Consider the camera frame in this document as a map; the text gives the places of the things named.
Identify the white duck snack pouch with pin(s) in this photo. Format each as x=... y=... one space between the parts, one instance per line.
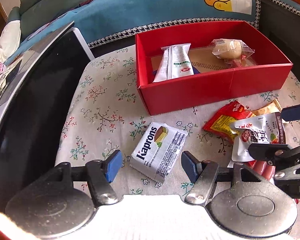
x=262 y=129

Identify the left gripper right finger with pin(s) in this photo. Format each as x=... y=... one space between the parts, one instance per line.
x=202 y=174

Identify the blue snack packet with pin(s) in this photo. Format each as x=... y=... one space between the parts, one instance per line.
x=193 y=70

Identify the black glossy coffee table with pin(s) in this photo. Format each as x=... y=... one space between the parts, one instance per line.
x=34 y=105

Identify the vacuum packed pink sausages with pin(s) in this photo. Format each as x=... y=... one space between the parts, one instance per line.
x=260 y=167

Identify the red yellow snack packet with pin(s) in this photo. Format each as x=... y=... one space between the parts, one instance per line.
x=219 y=123

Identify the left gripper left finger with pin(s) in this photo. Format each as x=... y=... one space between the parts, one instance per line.
x=100 y=174

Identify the red mooncake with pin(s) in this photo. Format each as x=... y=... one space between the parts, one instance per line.
x=235 y=63

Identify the gold foil snack packet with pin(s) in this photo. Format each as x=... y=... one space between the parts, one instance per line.
x=272 y=107

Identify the floral tablecloth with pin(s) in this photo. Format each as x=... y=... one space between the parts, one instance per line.
x=107 y=114

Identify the Kaprons wafer packet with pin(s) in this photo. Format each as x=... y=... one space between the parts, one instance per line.
x=158 y=150

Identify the white long snack packet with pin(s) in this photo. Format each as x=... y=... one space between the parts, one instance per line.
x=175 y=63

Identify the red cardboard box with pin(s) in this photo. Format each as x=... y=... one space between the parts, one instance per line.
x=213 y=80

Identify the round pastry clear wrapper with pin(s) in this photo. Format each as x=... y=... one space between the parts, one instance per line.
x=231 y=49

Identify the blue lion sofa cover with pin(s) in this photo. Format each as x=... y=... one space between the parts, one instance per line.
x=103 y=21

